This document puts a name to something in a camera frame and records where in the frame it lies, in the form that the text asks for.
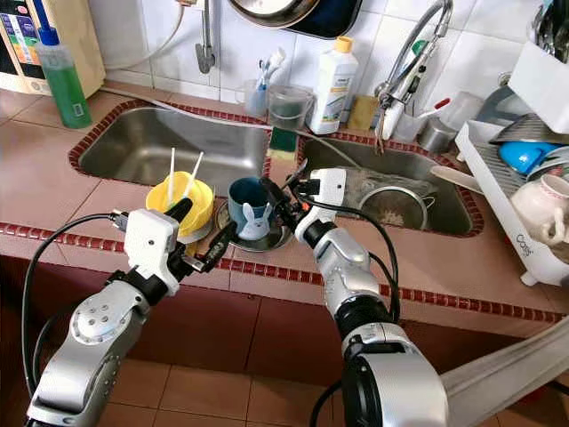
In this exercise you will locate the yellow plastic bowl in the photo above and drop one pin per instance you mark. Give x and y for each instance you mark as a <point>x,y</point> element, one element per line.
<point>200,213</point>

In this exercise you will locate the teal mug with rabbit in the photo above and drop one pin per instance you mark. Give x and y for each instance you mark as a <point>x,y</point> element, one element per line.
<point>244,196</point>

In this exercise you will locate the small steel bowl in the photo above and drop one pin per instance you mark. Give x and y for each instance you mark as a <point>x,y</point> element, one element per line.
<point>280,238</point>

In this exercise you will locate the white plastic straw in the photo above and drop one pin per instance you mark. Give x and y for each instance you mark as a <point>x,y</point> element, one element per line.
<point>196,169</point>
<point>172,173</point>

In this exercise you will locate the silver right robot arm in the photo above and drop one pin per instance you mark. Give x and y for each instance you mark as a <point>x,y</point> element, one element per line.
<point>347,276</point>

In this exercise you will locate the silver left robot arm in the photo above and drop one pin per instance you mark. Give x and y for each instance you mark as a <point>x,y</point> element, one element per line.
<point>93,342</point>

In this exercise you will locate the green yellow scrub sponge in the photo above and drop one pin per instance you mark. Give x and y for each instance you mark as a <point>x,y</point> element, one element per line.
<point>283,142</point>

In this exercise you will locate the clear plastic measuring cup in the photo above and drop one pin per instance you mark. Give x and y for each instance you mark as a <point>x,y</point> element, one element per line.
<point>289,111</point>

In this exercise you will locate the steel sink basin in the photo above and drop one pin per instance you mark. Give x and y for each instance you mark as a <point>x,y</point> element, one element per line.
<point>151,151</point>
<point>453,213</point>

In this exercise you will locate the small clear plastic cup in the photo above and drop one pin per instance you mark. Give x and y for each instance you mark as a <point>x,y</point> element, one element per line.
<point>251,102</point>

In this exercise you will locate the white bottle with yellow cap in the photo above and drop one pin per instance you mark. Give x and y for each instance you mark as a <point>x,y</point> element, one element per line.
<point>333,89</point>

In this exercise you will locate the clear plastic bag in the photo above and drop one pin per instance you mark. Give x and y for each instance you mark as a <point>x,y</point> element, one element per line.
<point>391,181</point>

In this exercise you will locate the steel mesh strainer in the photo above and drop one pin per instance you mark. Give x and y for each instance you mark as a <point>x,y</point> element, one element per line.
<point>396,209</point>

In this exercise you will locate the white blue toothbrush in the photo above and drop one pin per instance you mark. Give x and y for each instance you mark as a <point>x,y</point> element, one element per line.
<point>268,69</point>

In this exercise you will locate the steel cup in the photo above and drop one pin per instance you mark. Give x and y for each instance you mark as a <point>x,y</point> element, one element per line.
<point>436,135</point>

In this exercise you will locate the wooden spatula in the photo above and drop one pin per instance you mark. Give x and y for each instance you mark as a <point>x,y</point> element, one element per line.
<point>453,178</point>

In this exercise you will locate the hanging steel pan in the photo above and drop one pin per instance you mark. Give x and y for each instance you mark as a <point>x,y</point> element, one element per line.
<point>271,9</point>

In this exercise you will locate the green dish soap bottle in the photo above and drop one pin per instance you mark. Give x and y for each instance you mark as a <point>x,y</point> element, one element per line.
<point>64,89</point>

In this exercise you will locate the chrome sink faucet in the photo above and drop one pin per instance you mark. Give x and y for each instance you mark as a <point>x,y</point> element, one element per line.
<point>418,53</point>

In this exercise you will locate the thin white tube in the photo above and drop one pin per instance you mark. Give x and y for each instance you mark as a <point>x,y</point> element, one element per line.
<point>167,40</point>

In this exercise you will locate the clear plastic container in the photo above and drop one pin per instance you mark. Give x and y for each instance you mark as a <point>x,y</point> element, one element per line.
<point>462,108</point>

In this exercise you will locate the white dish rack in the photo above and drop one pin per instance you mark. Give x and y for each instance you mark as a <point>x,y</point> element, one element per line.
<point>511,236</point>

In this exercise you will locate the blue bowl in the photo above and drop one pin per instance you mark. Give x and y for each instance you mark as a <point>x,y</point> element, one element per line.
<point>524,158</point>

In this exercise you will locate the cream water filter appliance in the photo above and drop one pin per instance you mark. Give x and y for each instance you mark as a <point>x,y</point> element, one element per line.
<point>22,44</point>

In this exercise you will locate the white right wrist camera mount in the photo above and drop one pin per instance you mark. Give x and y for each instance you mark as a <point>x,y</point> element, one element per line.
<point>329,191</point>

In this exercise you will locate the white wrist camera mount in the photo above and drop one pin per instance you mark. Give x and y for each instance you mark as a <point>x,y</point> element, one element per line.
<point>151,245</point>
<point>329,191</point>

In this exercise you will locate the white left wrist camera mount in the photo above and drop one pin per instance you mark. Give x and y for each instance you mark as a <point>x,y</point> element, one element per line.
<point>151,245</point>

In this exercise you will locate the grey wall tap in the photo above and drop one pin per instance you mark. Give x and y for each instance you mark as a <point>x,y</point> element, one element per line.
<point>206,53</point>

